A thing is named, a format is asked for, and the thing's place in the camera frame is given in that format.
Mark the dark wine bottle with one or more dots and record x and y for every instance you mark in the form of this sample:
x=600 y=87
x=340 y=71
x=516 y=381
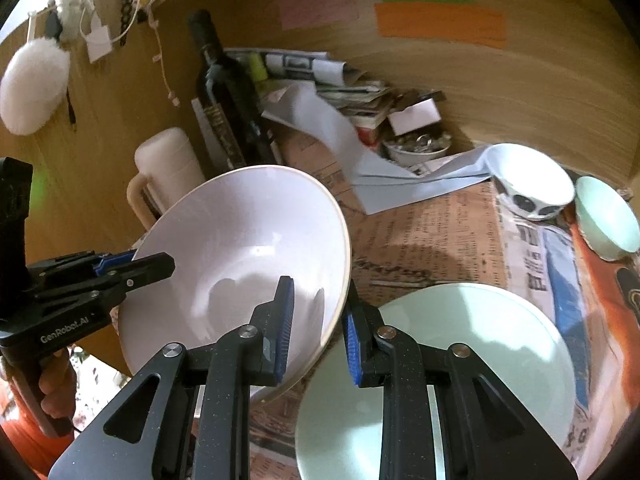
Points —
x=229 y=100

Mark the mint green plate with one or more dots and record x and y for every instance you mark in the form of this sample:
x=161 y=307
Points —
x=339 y=425

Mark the white crumpled paper sheet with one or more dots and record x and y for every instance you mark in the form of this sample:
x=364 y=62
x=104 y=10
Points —
x=379 y=184

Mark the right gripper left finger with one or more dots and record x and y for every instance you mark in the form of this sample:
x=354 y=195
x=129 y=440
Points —
x=185 y=413

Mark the small white box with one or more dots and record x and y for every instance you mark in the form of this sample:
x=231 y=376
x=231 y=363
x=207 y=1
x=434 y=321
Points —
x=414 y=117

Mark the white black-dotted bowl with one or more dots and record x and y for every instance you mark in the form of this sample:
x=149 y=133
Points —
x=529 y=183

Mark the stack of papers and magazines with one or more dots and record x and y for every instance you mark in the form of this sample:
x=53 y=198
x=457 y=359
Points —
x=365 y=102

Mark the cream mug with handle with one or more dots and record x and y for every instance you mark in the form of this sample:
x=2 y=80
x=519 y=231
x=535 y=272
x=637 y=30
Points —
x=167 y=170

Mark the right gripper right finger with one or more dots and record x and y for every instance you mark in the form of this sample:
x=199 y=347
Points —
x=444 y=403

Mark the pink sticky note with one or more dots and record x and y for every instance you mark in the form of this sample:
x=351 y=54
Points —
x=302 y=14

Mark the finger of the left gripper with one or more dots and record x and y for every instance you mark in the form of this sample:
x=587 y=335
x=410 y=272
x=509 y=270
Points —
x=107 y=261
x=120 y=279

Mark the person's left hand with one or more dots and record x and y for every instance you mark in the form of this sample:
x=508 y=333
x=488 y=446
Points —
x=58 y=384

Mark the white fluffy earmuff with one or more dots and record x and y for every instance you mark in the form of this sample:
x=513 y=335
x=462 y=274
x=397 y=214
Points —
x=34 y=85

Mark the small mint green bowl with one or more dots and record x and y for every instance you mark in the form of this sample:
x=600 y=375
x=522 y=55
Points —
x=607 y=223

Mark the small bowl of coins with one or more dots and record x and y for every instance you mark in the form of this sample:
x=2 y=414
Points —
x=414 y=148

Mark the orange sticky note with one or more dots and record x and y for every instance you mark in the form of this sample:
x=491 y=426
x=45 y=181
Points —
x=465 y=23

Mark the vintage newspaper print mat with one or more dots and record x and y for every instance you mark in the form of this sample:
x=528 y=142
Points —
x=467 y=236

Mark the pink bowl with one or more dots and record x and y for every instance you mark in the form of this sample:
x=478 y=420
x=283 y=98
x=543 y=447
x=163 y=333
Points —
x=232 y=238

